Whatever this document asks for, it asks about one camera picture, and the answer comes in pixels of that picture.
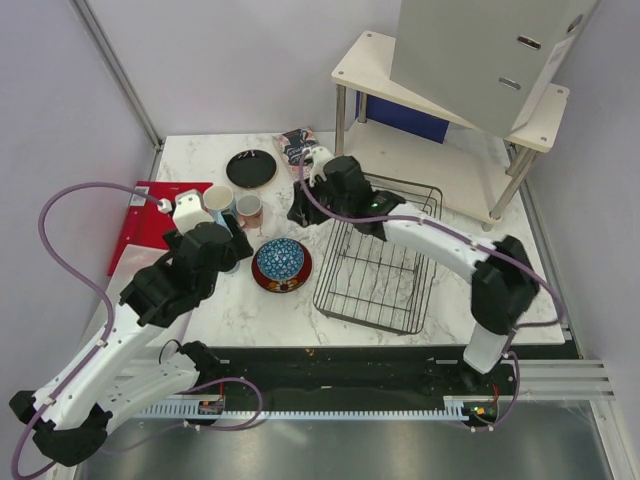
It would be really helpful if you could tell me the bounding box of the blue folder under shelf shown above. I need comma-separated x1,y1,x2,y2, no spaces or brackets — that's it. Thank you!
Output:
366,94,449,144

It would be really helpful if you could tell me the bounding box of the white cable duct rail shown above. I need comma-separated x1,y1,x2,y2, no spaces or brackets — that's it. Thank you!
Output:
136,389,492,421

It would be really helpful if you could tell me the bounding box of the white two-tier shelf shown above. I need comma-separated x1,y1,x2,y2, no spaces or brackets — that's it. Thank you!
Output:
332,31,570,231

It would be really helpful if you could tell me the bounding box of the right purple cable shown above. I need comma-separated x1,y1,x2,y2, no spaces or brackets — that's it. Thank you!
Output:
297,149,566,434

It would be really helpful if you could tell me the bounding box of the grey ring binder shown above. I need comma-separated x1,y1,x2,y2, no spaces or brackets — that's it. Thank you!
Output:
390,0,597,138

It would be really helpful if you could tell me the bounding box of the floral cover book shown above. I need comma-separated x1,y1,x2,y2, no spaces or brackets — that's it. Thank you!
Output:
273,127,320,180

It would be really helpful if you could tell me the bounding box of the blue plastic tumbler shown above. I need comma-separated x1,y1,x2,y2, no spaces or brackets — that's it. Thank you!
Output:
225,262,240,275

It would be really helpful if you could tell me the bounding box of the clear plastic sleeve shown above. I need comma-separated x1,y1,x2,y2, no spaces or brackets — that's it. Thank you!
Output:
79,243,171,351

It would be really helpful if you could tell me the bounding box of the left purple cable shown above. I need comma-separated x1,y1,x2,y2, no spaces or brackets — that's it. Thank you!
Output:
12,182,265,479

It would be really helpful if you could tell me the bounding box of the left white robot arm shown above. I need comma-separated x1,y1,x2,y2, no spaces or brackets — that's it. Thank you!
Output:
9,222,254,467

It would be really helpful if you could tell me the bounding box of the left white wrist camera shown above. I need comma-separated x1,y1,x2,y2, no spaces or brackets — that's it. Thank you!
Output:
158,189,215,235

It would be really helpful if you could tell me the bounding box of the pink ceramic mug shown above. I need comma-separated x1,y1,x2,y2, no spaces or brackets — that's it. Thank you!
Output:
236,194,264,229

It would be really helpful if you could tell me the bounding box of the purple cable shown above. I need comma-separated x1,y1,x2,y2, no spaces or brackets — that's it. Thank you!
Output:
12,182,265,479
297,149,566,434

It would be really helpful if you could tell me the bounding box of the red plastic folder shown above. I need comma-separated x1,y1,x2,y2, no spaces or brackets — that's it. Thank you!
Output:
107,181,213,277

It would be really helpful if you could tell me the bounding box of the light blue ceramic mug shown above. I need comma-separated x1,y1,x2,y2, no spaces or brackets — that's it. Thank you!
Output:
203,185,237,223

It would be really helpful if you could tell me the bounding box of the black wire dish rack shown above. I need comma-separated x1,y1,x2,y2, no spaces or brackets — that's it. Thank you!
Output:
312,172,445,336

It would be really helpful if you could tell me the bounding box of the red floral plate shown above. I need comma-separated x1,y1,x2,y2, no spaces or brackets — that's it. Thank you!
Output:
251,243,313,293

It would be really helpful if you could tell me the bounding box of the blue white patterned bowl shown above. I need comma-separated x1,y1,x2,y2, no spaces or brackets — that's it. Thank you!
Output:
256,238,304,281

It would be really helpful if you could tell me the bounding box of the black plate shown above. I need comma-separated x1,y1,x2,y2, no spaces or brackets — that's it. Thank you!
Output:
226,149,277,189

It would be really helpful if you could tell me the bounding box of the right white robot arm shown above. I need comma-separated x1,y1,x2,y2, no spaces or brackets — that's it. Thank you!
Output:
287,147,540,394

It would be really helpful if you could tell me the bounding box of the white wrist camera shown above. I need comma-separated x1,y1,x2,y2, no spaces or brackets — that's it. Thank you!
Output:
306,146,334,188
158,189,215,235

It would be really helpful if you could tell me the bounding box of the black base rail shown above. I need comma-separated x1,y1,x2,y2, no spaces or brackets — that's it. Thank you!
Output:
189,343,536,412

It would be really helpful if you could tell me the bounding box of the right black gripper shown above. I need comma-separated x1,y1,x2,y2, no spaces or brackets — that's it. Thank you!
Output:
287,172,352,229

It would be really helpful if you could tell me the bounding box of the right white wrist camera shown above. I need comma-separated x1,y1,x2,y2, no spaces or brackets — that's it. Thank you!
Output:
306,146,334,188

